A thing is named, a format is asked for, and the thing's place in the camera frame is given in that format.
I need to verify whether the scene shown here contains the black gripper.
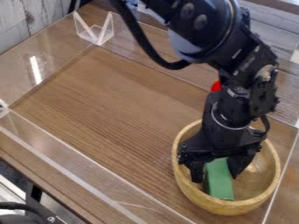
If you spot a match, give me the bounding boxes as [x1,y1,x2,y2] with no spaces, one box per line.
[177,93,267,184]

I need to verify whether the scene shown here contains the green rectangular block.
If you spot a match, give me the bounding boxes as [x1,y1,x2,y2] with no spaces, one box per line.
[204,158,235,200]

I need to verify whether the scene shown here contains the brown wooden bowl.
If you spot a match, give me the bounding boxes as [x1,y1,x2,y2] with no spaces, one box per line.
[172,120,281,216]

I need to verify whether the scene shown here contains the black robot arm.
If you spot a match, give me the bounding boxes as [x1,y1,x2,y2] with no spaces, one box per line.
[109,0,279,183]

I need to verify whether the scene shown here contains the red knitted strawberry toy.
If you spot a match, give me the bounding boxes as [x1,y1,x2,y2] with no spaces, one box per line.
[209,80,221,92]

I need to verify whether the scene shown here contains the clear acrylic tray wall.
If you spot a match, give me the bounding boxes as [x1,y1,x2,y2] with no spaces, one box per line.
[0,100,195,224]

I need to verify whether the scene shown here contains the black table clamp mount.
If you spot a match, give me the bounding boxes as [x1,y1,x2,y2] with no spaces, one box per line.
[25,185,68,224]

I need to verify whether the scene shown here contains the clear acrylic corner bracket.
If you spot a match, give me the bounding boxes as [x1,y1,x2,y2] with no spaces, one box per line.
[72,12,114,46]

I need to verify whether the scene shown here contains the black cable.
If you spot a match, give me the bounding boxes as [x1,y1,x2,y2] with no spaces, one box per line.
[0,201,33,214]

